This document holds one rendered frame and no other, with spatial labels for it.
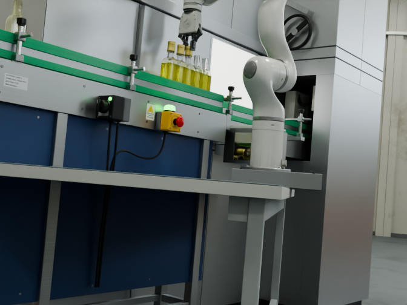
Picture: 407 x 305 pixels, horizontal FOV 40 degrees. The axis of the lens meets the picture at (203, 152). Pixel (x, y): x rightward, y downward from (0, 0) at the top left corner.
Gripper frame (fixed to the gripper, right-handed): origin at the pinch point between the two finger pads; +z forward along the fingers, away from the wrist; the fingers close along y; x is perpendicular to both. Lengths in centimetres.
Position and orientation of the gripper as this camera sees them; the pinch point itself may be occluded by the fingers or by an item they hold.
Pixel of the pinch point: (189, 46)
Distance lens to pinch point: 251.3
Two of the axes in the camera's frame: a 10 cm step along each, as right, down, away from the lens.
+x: 6.1, 1.0, 7.8
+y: 7.9, 0.3, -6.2
